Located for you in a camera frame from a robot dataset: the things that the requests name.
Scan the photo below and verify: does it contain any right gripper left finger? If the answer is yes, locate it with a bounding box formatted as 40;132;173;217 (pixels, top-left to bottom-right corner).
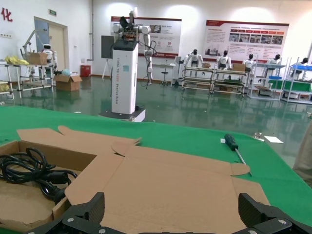
24;192;106;234

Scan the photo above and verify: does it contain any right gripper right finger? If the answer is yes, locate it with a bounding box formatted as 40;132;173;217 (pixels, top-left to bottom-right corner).
237;192;312;234

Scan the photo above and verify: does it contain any black power cable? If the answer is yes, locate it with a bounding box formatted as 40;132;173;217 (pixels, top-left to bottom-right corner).
0;147;78;205

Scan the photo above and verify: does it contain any cardboard box with torn edge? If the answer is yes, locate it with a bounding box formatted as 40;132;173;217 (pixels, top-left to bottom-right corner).
0;125;142;232

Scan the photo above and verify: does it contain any larger flat cardboard box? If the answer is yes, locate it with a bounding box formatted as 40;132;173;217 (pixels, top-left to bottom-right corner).
64;143;271;234

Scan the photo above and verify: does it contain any open cardboard box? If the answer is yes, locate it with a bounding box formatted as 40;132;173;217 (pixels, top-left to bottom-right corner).
53;73;83;92

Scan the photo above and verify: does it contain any person in beige clothing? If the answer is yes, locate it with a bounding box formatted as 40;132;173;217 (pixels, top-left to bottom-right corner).
292;120;312;188

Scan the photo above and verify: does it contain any white paper sheet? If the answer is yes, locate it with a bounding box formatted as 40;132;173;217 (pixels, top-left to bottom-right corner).
264;136;285;144

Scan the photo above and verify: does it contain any green table cloth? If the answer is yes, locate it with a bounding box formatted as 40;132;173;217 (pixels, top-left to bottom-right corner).
0;105;312;227

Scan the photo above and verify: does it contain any shelf rack with green panel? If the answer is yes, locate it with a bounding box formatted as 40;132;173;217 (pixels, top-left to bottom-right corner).
280;57;312;105

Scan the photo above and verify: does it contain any red bin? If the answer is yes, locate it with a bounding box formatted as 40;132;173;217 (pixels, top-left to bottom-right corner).
80;64;92;78

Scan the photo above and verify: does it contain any white tall shelf rack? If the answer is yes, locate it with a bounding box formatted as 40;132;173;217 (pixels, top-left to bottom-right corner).
248;57;289;101

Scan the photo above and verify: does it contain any black stool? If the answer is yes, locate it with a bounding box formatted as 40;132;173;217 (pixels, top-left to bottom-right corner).
159;65;171;86

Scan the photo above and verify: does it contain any white desk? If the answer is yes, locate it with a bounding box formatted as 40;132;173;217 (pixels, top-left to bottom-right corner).
152;62;176;82

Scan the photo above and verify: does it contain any black screen on stand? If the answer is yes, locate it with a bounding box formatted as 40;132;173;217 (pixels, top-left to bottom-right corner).
101;35;115;80

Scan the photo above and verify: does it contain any small white humanoid robot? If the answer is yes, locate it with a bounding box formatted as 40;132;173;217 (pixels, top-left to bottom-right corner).
40;43;59;66

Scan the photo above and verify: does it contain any yellow bags pile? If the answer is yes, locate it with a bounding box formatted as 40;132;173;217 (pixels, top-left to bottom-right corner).
4;55;29;65

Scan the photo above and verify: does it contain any beige door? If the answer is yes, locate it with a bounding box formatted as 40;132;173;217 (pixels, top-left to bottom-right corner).
34;16;68;74

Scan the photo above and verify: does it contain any wide red white poster board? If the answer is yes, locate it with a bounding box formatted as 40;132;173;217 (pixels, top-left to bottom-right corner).
203;19;290;63

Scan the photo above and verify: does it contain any narrow red white poster board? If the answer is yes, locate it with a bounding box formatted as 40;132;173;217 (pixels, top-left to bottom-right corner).
111;16;182;59

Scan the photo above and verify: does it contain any green handled screwdriver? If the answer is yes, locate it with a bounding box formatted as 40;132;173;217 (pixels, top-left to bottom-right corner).
224;133;253;176

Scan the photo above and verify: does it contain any pipe frame shelf rack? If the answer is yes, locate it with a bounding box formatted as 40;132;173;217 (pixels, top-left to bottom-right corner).
213;69;247;96
181;65;215;94

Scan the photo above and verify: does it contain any pipe frame work table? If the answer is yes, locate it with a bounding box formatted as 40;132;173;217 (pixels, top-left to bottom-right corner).
0;60;58;99

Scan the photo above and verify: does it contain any grey wall pipe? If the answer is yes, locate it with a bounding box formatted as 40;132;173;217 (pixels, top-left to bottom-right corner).
89;0;95;61

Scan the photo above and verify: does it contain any red wall character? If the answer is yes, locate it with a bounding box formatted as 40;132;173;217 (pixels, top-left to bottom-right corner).
1;7;13;22

